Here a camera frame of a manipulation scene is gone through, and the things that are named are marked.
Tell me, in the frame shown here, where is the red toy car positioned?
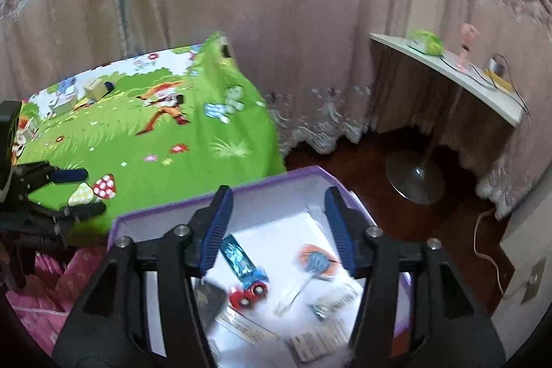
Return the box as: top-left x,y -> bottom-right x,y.
228,267 -> 269,310

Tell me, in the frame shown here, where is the white cable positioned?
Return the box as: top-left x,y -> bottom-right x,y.
473,206 -> 510,300

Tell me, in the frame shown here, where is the purple storage box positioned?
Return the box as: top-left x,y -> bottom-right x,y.
107,165 -> 410,368

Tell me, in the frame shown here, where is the pink handheld fan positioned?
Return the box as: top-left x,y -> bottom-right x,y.
455,23 -> 481,72

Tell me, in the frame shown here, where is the blue foil packet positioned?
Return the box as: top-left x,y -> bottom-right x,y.
219,234 -> 256,279

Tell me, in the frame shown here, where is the floor stand round base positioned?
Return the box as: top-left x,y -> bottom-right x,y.
385,83 -> 465,206

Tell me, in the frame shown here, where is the wall socket plate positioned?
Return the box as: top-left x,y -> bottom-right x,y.
520,260 -> 545,305

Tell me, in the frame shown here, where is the white curved shelf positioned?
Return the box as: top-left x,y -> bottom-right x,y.
369,32 -> 530,129

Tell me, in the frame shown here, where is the pink quilted bedding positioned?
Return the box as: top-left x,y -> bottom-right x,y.
8,245 -> 114,357

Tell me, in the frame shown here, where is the white printed label box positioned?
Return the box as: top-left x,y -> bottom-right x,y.
215,307 -> 279,346

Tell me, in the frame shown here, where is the white striped label box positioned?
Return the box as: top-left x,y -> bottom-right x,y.
288,324 -> 351,364

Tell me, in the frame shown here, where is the beige curtain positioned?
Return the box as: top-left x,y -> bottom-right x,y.
0,0 -> 552,224

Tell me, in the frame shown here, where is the wide flat white box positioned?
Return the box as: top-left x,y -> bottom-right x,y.
47,92 -> 81,116

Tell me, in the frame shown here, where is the small metal cup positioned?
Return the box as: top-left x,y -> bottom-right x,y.
487,53 -> 510,78

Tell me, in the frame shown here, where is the black cable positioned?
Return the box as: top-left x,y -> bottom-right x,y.
468,53 -> 532,124

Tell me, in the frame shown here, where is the green toy telephone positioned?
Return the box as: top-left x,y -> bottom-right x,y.
407,28 -> 445,57

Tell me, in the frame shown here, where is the green cartoon printed blanket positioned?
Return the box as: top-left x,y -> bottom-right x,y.
13,32 -> 288,249

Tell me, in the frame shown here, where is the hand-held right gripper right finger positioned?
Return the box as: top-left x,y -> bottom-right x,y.
323,186 -> 506,368

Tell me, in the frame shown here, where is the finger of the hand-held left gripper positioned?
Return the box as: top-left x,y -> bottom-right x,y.
0,201 -> 107,240
13,161 -> 90,200

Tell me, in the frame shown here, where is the beige cardboard box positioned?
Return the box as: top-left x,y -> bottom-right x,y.
83,78 -> 109,102

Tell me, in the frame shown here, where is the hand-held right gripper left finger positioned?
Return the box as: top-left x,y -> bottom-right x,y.
52,185 -> 236,368

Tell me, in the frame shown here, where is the small silver blue packet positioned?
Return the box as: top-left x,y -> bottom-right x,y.
308,285 -> 362,322

